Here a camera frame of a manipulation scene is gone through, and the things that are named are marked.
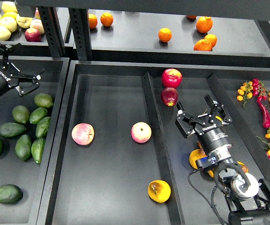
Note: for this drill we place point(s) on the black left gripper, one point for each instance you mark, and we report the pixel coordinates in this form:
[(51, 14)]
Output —
[(11, 77)]

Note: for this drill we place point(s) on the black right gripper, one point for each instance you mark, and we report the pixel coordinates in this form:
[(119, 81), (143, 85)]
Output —
[(213, 138)]

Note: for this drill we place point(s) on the yellow pear with brown spot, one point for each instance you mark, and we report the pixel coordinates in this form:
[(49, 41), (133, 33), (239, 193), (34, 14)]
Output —
[(159, 191)]

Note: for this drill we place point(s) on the dark green avocado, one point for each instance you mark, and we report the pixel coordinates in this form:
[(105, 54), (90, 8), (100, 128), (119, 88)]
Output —
[(37, 149)]

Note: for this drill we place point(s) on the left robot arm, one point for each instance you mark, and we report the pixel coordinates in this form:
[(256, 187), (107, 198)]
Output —
[(12, 78)]

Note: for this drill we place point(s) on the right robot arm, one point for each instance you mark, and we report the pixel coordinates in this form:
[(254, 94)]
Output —
[(247, 198)]

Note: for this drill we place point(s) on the yellow pear middle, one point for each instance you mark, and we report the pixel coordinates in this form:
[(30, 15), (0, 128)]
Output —
[(199, 144)]

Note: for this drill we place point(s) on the yellow pear left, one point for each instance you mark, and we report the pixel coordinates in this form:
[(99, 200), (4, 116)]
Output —
[(195, 155)]

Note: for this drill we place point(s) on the green avocado top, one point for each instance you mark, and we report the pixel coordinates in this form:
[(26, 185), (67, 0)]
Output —
[(44, 100)]

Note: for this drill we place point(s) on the green avocado upper left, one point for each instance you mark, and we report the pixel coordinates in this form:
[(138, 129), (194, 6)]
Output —
[(21, 114)]

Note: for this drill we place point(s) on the green avocado centre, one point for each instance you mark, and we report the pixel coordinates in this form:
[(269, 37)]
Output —
[(37, 115)]

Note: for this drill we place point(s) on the yellow pear lower centre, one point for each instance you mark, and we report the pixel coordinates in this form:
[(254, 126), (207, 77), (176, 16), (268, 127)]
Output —
[(211, 173)]

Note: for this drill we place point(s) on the dark avocado left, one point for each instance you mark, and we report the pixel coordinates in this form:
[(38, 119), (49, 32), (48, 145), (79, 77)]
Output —
[(12, 129)]

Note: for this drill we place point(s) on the green avocado by rim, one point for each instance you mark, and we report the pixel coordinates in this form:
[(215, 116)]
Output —
[(42, 127)]

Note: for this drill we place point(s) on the yellow pear lower right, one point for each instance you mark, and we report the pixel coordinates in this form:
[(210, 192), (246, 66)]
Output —
[(243, 167)]

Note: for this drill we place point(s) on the dark red apple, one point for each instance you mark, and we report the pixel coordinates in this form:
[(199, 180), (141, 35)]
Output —
[(169, 96)]

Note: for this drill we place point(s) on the pale yellow apple front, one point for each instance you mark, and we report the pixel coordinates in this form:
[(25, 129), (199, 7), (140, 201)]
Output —
[(5, 34)]

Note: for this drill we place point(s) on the red apple on shelf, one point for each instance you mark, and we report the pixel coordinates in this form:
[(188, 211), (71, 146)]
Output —
[(32, 35)]

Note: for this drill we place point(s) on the bright red apple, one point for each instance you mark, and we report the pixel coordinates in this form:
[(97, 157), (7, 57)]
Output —
[(171, 78)]

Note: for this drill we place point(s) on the pale yellow apple centre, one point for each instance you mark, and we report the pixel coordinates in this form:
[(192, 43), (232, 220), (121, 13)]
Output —
[(9, 23)]

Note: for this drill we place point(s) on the yellow green apple stem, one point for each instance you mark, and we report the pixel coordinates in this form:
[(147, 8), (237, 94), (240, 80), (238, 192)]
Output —
[(24, 22)]

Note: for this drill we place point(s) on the orange cherry tomato bunch left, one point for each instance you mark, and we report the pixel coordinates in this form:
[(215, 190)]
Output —
[(245, 92)]

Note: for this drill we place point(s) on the pale pink apple shelf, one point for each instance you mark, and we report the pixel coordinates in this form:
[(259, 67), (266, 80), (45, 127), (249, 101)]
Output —
[(37, 24)]

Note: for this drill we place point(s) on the yellow lemon on shelf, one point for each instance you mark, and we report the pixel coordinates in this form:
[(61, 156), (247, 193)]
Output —
[(10, 14)]

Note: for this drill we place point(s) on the pink apple centre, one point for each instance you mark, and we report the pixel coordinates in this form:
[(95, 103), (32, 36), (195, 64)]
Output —
[(141, 132)]

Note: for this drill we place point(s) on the pale yellow apple top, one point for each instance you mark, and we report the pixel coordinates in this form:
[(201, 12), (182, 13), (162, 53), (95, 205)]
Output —
[(8, 6)]

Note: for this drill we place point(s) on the red cherry tomato bunch top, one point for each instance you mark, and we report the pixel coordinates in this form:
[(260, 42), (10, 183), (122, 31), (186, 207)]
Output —
[(259, 90)]

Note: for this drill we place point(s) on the red chili pepper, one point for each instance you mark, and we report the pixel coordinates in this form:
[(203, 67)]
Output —
[(265, 113)]

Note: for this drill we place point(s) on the pink apple behind post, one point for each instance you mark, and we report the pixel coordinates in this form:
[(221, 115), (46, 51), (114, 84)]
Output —
[(37, 15)]

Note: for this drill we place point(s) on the black perforated post left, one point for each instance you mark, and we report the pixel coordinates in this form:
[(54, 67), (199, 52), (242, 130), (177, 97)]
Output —
[(51, 25)]

